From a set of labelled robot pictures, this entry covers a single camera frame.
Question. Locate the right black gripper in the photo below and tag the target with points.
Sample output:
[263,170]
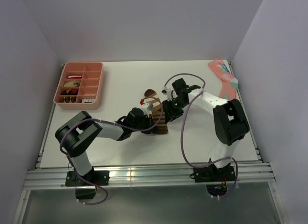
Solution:
[170,114]

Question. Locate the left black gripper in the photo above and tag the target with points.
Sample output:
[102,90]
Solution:
[148,120]

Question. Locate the brown striped sock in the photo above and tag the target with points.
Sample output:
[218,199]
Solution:
[153,98]

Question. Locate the white black striped sock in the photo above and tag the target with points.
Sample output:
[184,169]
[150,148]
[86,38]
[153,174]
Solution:
[88,100]

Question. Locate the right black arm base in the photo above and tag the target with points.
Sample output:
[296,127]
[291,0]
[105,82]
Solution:
[213,174]

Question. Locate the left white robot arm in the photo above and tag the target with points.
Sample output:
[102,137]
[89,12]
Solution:
[79,132]

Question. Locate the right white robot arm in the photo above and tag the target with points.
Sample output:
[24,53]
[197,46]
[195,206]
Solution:
[230,122]

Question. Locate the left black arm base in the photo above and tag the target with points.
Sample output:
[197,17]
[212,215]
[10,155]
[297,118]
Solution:
[87,186]

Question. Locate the pink patterned sock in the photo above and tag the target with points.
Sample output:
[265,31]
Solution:
[229,82]

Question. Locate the pink divided organizer tray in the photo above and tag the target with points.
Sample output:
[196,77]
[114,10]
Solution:
[80,86]

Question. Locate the beige rolled sock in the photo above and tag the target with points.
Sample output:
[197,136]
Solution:
[74,83]

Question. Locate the dark argyle rolled sock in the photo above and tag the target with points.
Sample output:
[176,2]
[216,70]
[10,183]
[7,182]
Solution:
[70,92]

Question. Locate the brown argyle rolled sock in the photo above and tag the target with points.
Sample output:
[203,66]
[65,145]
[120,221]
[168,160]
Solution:
[69,99]

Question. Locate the red white rolled sock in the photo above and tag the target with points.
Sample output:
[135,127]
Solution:
[75,77]

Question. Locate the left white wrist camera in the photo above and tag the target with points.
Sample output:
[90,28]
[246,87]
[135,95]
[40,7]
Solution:
[146,107]

